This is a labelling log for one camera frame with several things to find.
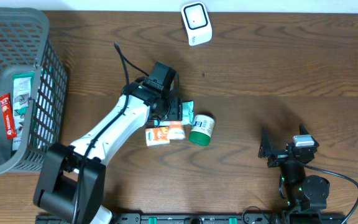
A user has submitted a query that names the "mint green wipes packet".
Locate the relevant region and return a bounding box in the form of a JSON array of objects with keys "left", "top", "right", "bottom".
[{"left": 154, "top": 101, "right": 194, "bottom": 127}]

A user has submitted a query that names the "orange white box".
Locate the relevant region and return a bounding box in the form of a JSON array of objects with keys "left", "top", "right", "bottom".
[{"left": 168, "top": 121, "right": 185, "bottom": 140}]

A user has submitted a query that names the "orange small box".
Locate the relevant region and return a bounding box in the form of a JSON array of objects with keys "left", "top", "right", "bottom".
[{"left": 145, "top": 126, "right": 170, "bottom": 146}]

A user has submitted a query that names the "green-lidded white jar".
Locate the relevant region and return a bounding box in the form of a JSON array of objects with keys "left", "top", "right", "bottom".
[{"left": 189, "top": 114, "right": 215, "bottom": 146}]

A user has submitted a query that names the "green white sponge package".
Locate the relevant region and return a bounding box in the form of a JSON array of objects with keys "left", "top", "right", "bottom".
[{"left": 12, "top": 72, "right": 35, "bottom": 152}]

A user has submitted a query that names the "red sachet packet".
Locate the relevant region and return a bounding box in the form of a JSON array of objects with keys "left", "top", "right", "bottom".
[{"left": 0, "top": 93, "right": 17, "bottom": 139}]

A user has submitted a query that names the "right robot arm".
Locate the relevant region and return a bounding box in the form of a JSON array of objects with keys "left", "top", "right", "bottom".
[{"left": 258, "top": 125, "right": 330, "bottom": 224}]

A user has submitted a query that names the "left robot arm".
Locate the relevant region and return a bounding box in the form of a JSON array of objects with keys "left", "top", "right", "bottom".
[{"left": 33, "top": 62, "right": 183, "bottom": 223}]

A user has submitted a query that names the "white barcode scanner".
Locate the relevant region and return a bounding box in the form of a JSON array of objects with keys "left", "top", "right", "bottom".
[{"left": 181, "top": 1, "right": 213, "bottom": 46}]

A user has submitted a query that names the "grey plastic mesh basket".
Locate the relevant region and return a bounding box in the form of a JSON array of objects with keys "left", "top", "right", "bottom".
[{"left": 0, "top": 7, "right": 68, "bottom": 174}]

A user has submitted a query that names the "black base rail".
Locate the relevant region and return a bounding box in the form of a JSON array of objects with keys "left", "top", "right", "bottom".
[{"left": 35, "top": 212, "right": 347, "bottom": 224}]

